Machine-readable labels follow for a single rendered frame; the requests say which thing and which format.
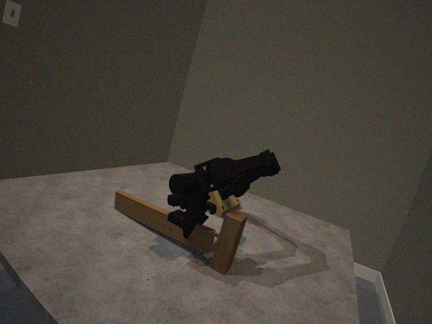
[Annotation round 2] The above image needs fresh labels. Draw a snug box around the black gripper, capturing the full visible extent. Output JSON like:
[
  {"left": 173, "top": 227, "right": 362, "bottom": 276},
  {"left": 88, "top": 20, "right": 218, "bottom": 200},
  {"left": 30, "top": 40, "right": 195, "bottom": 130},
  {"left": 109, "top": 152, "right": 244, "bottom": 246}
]
[{"left": 167, "top": 193, "right": 217, "bottom": 239}]

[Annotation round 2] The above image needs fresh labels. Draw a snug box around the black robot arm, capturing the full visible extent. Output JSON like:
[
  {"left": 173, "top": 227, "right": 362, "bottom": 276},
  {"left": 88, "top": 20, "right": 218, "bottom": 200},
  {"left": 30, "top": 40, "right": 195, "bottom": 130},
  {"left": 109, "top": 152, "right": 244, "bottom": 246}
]
[{"left": 167, "top": 149, "right": 281, "bottom": 210}]

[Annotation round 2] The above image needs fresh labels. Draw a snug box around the brown wooden post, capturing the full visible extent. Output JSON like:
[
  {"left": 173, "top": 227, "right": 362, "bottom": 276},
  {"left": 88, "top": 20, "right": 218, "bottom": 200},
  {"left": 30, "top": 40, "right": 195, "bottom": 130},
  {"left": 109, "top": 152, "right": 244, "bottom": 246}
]
[{"left": 210, "top": 210, "right": 247, "bottom": 275}]

